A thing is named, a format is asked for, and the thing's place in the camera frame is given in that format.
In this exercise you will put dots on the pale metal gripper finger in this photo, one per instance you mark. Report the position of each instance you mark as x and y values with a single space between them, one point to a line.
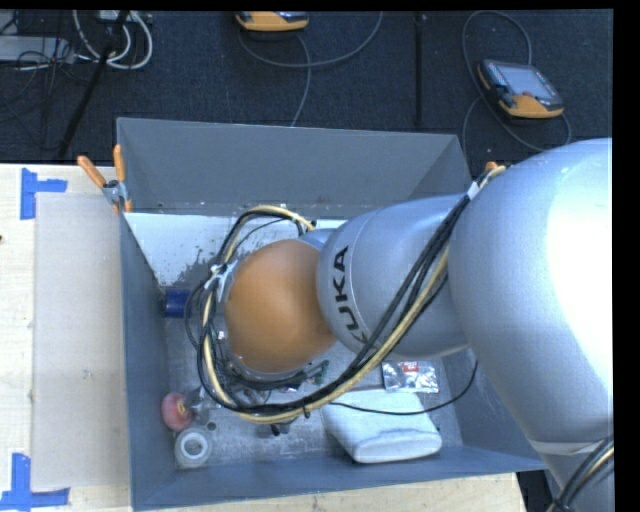
205 413
196 397

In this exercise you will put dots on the pink toy peach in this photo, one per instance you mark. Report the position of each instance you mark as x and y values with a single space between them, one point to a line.
172 412

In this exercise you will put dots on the clear tape roll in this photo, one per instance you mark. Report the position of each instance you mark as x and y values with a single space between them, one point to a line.
193 447

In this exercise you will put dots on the blue cylinder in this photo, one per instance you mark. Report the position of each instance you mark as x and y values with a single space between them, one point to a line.
175 303

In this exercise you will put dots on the pale cardboard board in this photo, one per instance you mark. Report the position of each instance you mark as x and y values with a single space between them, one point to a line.
75 340

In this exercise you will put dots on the silver packet with red print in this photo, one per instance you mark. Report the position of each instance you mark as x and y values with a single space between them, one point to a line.
411 376

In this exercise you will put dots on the grey metal bin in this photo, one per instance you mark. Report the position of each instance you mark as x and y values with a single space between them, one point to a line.
280 165

